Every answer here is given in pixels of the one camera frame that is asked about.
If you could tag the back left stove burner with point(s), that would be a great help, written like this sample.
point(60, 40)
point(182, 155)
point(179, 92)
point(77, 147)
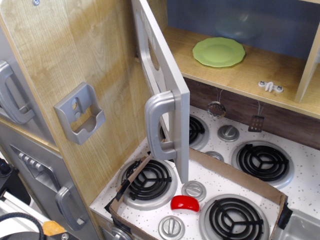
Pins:
point(198, 133)

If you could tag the back right stove burner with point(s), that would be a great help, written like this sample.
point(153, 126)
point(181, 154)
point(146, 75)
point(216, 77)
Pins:
point(265, 161)

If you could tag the grey front stove knob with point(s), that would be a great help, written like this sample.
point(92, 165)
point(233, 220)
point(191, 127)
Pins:
point(171, 228)

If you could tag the grey wall phone holder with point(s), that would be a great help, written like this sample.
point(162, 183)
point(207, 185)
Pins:
point(73, 106)

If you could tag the grey oven knob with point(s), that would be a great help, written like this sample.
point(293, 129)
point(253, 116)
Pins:
point(119, 234)

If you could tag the brown cardboard frame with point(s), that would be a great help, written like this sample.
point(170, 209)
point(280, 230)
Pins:
point(224, 170)

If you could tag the white plastic door latch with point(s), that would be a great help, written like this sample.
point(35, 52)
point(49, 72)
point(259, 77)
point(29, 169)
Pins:
point(270, 86)

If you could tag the green plastic plate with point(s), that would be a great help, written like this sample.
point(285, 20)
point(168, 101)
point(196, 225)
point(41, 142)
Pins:
point(218, 52)

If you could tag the grey small stove knob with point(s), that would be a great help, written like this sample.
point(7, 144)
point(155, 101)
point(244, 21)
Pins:
point(216, 155)

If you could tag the red plastic toy piece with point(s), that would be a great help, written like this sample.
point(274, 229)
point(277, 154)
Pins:
point(184, 202)

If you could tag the upper grey fridge handle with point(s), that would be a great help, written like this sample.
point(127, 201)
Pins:
point(12, 103)

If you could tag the front left stove burner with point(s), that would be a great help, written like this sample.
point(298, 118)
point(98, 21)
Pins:
point(153, 188)

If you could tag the stove burner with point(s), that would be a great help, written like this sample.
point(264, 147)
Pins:
point(265, 161)
point(232, 217)
point(198, 133)
point(153, 188)

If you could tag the grey ice dispenser panel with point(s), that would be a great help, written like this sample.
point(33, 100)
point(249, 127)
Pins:
point(40, 172)

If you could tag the hanging metal strainer spoon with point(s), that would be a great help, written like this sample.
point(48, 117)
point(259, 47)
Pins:
point(215, 108)

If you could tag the grey back stove knob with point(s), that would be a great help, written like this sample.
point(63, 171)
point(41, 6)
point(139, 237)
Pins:
point(228, 133)

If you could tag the grey centre stove knob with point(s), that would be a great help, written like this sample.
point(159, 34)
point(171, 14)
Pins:
point(194, 189)

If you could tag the grey toy microwave door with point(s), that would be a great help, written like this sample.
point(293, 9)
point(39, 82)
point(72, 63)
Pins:
point(167, 112)

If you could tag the hanging metal spatula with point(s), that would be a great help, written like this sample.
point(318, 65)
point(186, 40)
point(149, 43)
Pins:
point(257, 121)

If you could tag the silver sink basin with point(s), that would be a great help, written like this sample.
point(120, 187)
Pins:
point(301, 226)

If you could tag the front right stove burner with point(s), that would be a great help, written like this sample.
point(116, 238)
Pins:
point(232, 217)

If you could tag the grey fridge handle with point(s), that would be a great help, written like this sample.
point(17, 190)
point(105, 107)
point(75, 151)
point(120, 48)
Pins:
point(12, 103)
point(62, 202)

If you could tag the lower grey fridge handle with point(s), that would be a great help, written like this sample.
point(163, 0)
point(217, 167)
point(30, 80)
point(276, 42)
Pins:
point(62, 202)

